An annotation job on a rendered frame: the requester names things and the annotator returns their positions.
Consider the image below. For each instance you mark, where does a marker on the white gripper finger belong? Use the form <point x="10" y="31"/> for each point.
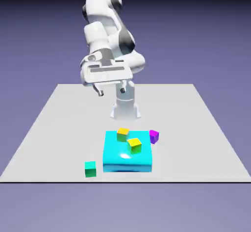
<point x="98" y="90"/>
<point x="122" y="87"/>

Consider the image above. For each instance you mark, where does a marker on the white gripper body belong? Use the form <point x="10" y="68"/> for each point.
<point x="106" y="73"/>

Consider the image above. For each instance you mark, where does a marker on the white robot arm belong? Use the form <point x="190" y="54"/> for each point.
<point x="102" y="31"/>

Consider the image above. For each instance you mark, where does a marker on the small orange cube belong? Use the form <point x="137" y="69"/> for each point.
<point x="123" y="134"/>

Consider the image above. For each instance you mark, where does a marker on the small purple cube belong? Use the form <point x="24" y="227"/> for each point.
<point x="154" y="136"/>

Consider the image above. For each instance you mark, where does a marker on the small yellow cube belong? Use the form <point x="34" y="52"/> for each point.
<point x="134" y="145"/>

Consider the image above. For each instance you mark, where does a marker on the small green cube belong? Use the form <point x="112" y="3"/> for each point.
<point x="90" y="169"/>

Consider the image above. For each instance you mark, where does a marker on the large cyan box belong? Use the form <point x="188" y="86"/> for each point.
<point x="127" y="153"/>

